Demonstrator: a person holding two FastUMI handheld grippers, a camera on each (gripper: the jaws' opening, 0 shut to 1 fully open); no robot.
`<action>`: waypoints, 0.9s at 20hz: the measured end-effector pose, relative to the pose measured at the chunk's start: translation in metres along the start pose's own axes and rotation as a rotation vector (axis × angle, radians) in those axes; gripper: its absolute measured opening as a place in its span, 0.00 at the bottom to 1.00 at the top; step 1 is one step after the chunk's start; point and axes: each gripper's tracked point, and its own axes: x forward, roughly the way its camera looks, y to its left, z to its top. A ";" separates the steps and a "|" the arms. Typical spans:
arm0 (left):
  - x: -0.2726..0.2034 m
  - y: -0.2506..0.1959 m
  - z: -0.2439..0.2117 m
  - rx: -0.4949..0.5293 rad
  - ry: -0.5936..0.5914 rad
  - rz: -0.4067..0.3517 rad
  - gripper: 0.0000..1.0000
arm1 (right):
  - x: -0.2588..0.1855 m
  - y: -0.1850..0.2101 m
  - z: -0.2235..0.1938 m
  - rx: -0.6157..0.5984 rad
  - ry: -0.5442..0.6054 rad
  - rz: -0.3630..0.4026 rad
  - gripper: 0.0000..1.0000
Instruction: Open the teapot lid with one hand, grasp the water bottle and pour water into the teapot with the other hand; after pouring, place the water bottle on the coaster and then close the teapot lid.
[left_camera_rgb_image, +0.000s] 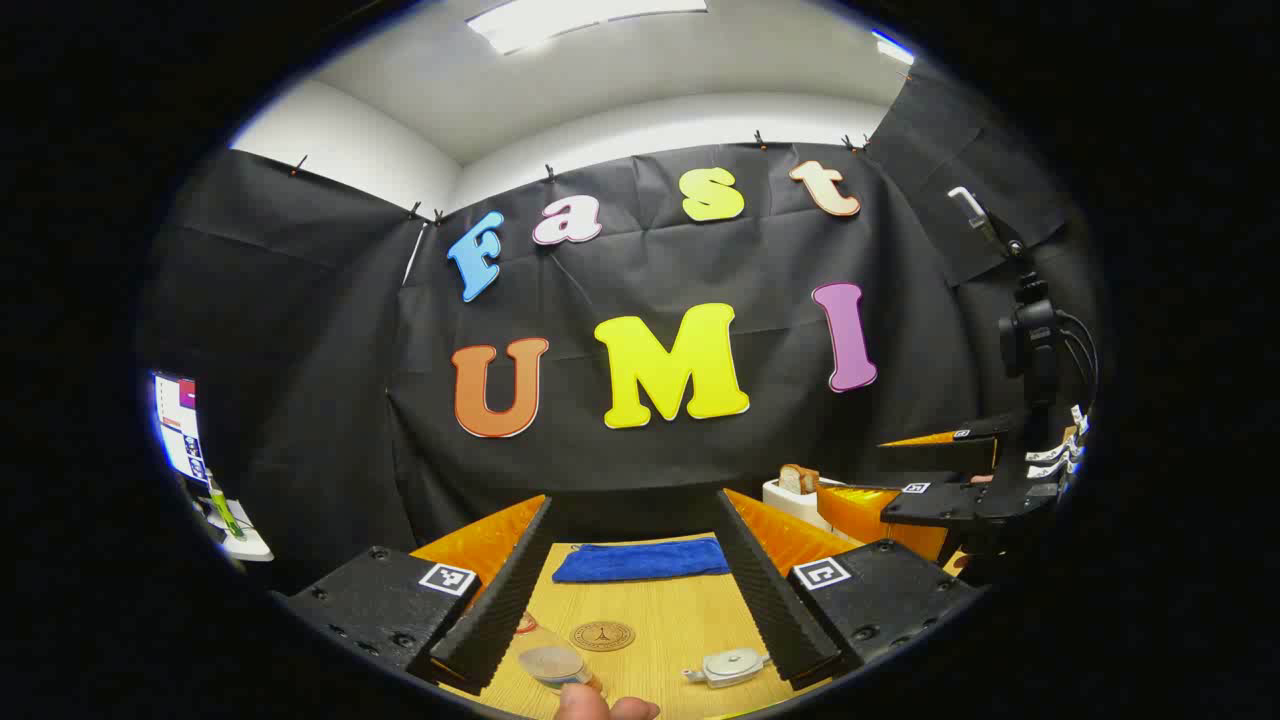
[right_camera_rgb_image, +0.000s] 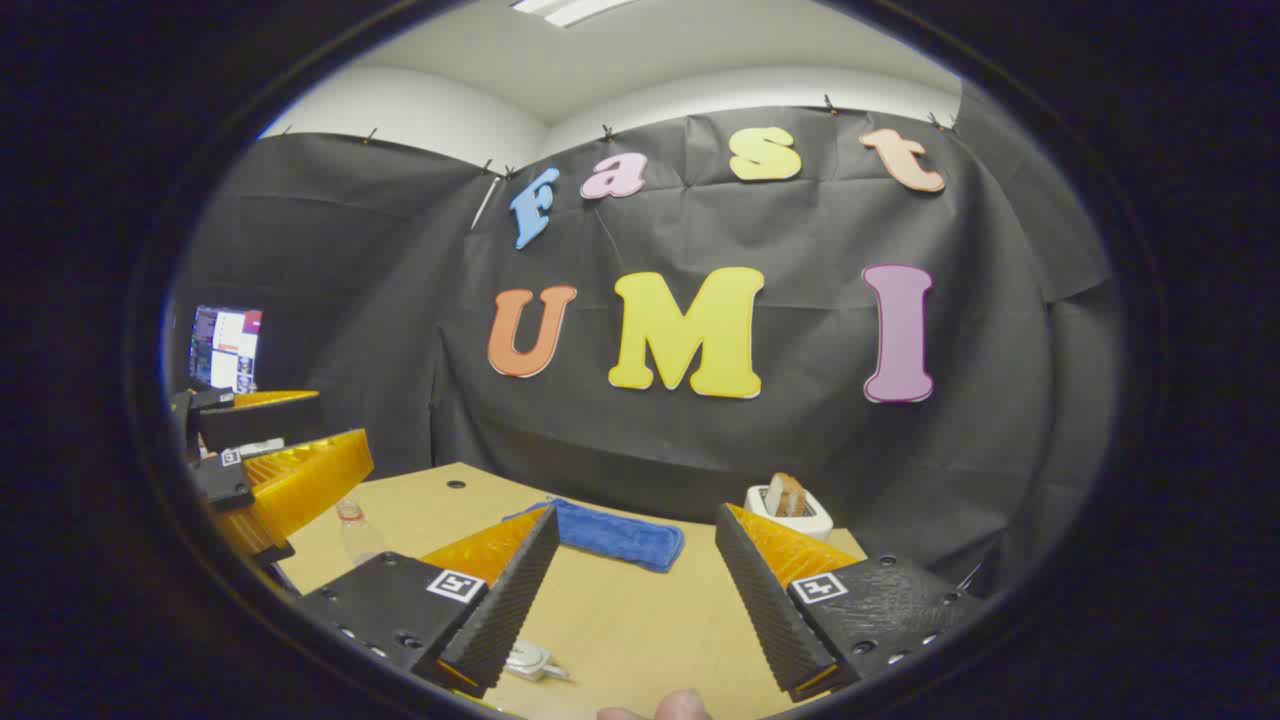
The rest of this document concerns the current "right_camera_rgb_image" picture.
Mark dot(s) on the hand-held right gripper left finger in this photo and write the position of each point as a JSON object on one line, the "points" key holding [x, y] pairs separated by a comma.
{"points": [[510, 610]]}

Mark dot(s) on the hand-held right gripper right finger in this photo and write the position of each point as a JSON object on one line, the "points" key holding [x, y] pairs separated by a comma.
{"points": [[760, 610]]}

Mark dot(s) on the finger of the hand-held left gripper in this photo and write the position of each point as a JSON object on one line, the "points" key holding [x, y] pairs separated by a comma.
{"points": [[300, 480], [260, 420]]}

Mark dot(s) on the white floral teacup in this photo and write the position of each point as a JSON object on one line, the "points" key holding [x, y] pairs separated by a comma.
{"points": [[527, 660]]}

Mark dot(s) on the clear plastic water bottle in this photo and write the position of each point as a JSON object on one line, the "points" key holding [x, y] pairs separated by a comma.
{"points": [[358, 540]]}

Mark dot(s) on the computer monitor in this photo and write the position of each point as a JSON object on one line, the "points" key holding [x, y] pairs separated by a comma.
{"points": [[225, 350]]}

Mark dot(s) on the white toaster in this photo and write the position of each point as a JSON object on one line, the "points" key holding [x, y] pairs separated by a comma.
{"points": [[818, 522]]}

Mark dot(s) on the toast slice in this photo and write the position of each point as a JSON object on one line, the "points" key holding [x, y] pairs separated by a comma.
{"points": [[787, 495]]}

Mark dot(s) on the blue towel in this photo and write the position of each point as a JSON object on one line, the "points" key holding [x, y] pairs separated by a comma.
{"points": [[620, 535]]}

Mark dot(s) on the black backdrop cloth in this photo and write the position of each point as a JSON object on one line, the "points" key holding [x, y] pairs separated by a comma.
{"points": [[800, 440]]}

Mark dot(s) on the ceiling light panel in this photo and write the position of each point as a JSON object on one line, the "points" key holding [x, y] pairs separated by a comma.
{"points": [[570, 10]]}

